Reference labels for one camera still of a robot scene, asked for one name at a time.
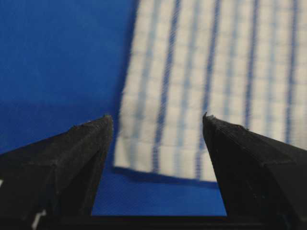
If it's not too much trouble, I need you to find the blue striped white towel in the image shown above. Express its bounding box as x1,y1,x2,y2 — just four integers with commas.
113,0,307,182

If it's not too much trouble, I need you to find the blue table cloth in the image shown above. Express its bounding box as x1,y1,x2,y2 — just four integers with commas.
0,0,225,216

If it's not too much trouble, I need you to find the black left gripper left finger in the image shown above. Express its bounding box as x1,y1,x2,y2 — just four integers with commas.
0,115,113,230

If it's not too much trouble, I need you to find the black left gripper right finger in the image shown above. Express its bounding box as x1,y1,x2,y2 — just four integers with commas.
202,115,307,230

